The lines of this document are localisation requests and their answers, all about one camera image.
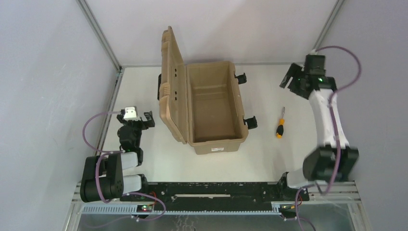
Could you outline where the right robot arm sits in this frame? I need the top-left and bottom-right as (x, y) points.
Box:
(278, 63), (359, 201)

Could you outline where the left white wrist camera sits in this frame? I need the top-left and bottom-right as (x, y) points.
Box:
(122, 106), (139, 121)

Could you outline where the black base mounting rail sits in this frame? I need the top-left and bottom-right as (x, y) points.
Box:
(121, 181), (310, 212)

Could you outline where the aluminium frame front rail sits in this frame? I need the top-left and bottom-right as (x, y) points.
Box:
(64, 180), (371, 231)

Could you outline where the small green-lit circuit board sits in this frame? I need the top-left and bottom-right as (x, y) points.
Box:
(137, 205), (154, 213)

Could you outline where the orange black handled screwdriver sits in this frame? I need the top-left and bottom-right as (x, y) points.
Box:
(276, 107), (285, 139)

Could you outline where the tan plastic toolbox bin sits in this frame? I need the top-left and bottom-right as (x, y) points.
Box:
(158, 27), (257, 154)

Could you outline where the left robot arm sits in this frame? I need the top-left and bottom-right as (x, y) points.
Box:
(79, 108), (155, 203)

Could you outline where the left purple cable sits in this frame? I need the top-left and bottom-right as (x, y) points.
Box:
(82, 111), (166, 228)

